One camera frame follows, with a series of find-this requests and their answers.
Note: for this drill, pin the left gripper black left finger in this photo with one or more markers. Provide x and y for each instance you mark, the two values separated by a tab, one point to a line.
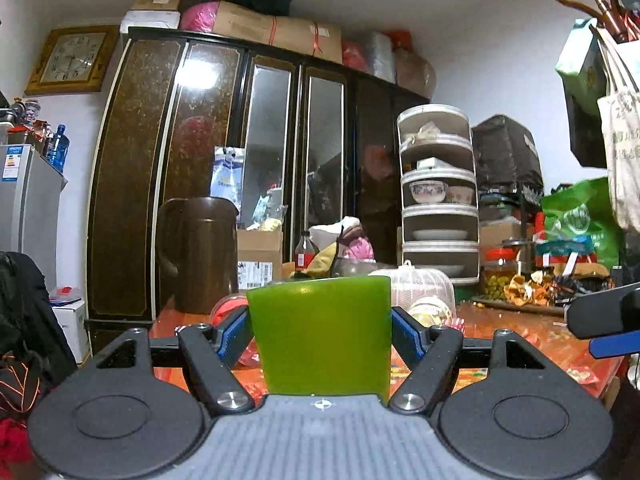
209	353

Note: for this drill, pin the white mesh food cover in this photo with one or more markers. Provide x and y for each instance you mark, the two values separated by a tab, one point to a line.
426	294

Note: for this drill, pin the wooden framed wall clock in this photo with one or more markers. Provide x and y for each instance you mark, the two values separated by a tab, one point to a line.
73	60

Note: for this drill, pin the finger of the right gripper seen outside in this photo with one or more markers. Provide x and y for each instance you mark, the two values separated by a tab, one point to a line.
609	320

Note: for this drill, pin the floral porcelain bowl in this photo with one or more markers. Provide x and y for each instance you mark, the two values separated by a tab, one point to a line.
428	191

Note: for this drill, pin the green plastic shopping bag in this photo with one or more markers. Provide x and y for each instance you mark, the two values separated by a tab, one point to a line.
584	209

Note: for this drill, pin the blue white snack bag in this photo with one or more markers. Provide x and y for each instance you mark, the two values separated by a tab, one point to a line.
227	175

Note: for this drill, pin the white box with red lid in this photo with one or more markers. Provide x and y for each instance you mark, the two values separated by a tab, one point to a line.
70	310

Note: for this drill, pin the green plastic cup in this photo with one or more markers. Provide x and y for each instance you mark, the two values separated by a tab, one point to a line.
330	337

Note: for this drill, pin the long cardboard box on wardrobe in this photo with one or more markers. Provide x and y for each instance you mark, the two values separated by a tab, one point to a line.
294	34

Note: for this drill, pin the white tiered dish rack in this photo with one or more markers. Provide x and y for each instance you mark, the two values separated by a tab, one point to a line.
439	217

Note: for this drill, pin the dark wooden wardrobe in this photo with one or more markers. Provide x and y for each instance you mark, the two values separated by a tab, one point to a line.
193	115

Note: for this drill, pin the large black bag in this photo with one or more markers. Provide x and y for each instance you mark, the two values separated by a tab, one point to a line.
506	155

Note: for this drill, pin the red label sauce bottle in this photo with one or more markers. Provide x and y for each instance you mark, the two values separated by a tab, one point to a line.
304	252

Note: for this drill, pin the grey small refrigerator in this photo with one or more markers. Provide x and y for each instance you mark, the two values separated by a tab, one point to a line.
30	192

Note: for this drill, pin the cardboard box with label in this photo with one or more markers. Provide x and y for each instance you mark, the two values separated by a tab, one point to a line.
259	258

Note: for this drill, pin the brown plastic pitcher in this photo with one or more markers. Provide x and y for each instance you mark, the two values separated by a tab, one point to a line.
197	245

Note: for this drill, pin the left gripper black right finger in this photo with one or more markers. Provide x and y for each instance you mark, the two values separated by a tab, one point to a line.
432	354

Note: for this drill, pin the blue water bottle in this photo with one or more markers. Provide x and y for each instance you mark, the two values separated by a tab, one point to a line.
57	148

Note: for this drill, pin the canvas tote bag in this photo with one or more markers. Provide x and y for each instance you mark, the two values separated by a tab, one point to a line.
619	113

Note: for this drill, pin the tray of dried orange peels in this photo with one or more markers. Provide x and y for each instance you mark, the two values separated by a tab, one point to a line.
544	293

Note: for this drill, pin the black jacket on chair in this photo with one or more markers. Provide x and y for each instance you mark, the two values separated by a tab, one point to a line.
35	355

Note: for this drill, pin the pickle jar with red lid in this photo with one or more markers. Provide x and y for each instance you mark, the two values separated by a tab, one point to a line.
498	269

